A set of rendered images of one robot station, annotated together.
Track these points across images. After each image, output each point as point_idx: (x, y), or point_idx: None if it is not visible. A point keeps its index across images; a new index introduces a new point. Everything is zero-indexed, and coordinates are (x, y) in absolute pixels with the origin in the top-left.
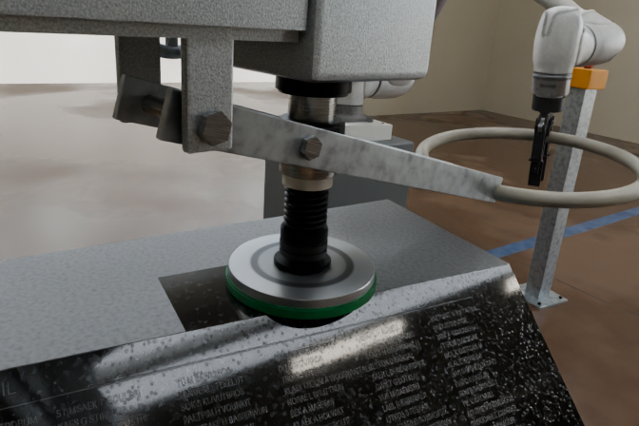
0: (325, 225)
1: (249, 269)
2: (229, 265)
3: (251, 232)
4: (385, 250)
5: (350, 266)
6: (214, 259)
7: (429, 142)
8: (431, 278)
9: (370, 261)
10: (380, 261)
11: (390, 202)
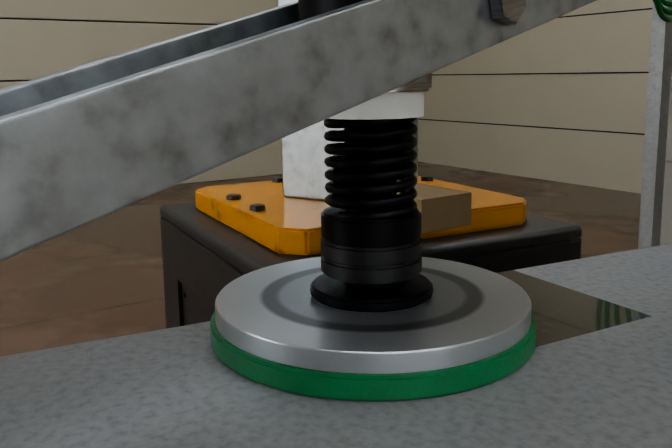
0: (326, 211)
1: (468, 277)
2: (510, 280)
3: (582, 447)
4: (118, 410)
5: (270, 290)
6: (592, 354)
7: None
8: (72, 346)
9: (221, 300)
10: (162, 377)
11: None
